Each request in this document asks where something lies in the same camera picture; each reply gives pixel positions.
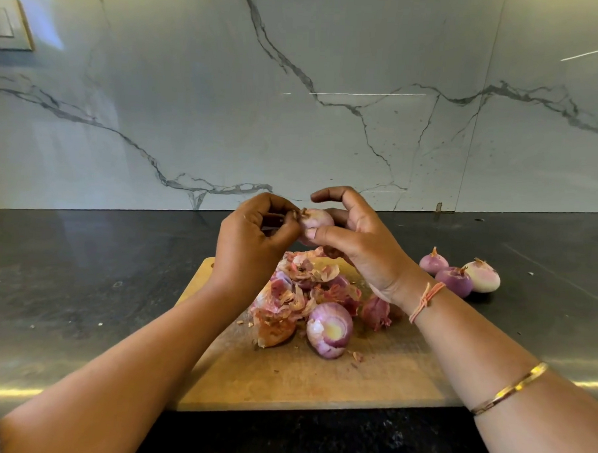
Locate person's right hand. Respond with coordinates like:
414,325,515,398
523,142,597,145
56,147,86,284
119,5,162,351
298,183,439,312

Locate person's left hand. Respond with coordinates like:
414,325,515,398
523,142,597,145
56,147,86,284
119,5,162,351
205,189,306,306

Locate small red onion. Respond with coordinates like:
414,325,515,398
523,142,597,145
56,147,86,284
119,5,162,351
418,246,452,278

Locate pile of onion peels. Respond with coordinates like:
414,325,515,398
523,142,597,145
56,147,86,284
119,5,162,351
246,244,398,355

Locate red onion with pale patch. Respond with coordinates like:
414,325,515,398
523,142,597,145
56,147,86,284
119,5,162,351
304,300,356,361

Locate brownish red onion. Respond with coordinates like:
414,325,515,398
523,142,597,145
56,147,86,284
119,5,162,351
461,257,503,295

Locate person's right forearm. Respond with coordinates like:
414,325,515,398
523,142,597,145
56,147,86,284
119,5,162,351
403,284,598,453

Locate person's left forearm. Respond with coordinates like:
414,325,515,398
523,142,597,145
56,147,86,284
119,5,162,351
0,276,238,453

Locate wooden cutting board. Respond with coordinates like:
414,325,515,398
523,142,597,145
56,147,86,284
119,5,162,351
169,248,471,424

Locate gold bangle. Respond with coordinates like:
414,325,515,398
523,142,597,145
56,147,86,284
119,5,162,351
471,359,550,420

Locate orange thread bracelet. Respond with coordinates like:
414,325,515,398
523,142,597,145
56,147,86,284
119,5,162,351
408,280,447,327

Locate white wall switch plate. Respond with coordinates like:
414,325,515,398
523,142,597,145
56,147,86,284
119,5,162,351
0,0,37,52

